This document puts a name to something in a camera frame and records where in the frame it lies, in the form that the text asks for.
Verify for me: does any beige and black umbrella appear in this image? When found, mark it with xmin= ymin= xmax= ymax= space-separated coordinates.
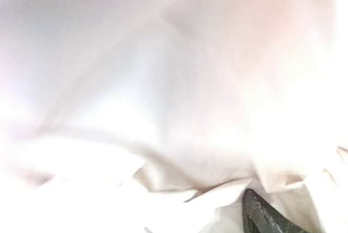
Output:
xmin=1 ymin=0 xmax=347 ymax=232

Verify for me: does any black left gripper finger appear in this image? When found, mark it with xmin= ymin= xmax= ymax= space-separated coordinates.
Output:
xmin=242 ymin=188 xmax=307 ymax=233

